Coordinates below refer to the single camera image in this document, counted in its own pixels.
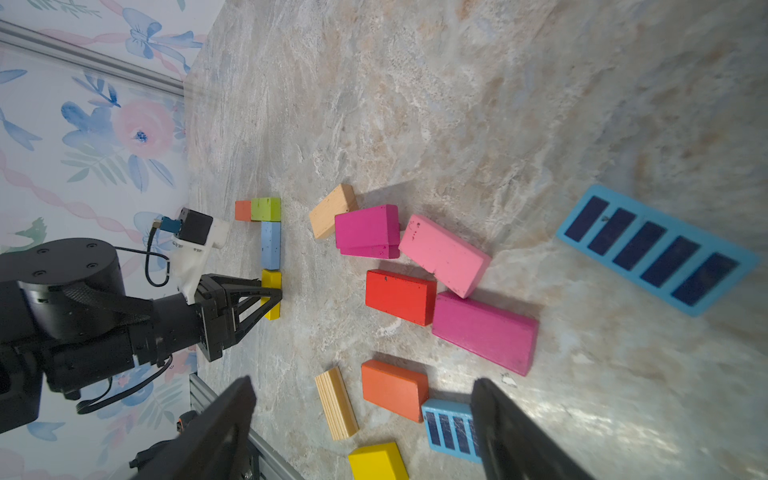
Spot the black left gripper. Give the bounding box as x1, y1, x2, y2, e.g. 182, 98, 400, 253
128, 275, 282, 362

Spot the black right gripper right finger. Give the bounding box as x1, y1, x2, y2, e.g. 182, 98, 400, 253
470, 378, 593, 480

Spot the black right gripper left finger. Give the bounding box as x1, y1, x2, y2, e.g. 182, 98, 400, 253
134, 376, 256, 480

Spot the yellow block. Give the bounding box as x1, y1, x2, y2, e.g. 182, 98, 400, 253
348, 442, 409, 480
262, 269, 282, 321

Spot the light blue block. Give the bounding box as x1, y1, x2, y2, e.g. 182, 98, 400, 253
260, 221, 281, 271

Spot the orange block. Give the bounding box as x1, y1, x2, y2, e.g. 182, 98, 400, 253
234, 200, 252, 222
361, 360, 429, 423

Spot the green block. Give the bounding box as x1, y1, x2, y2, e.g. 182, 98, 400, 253
251, 197, 282, 222

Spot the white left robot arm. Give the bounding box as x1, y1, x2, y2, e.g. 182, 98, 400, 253
1, 238, 283, 432

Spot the blue slotted block near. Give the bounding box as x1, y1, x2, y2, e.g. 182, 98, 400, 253
421, 399, 482, 464

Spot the blue slotted block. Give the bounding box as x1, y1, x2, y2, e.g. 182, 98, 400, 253
421, 399, 482, 464
556, 185, 759, 317

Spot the magenta block flat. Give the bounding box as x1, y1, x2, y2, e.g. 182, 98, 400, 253
432, 291, 539, 377

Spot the yellow block front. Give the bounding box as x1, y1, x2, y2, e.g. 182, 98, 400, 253
348, 442, 409, 480

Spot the striped natural wood block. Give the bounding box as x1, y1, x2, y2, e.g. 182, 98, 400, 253
315, 367, 359, 441

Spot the tan wooden block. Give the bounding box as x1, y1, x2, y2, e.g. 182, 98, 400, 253
309, 184, 358, 240

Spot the magenta block on pile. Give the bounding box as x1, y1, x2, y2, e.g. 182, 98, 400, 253
335, 204, 400, 259

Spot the red block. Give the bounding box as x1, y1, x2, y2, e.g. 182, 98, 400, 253
365, 269, 437, 327

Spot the light pink block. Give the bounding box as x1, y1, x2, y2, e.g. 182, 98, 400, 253
399, 214, 491, 299

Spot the blue slotted block far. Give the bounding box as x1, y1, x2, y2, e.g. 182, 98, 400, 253
556, 185, 759, 317

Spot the aluminium front rail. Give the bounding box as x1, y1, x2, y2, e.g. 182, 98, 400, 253
190, 374, 301, 479

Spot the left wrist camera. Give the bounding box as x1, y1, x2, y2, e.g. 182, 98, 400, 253
152, 208, 230, 305

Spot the aluminium left corner post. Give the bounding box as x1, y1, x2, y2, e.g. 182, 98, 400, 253
1, 21, 184, 97

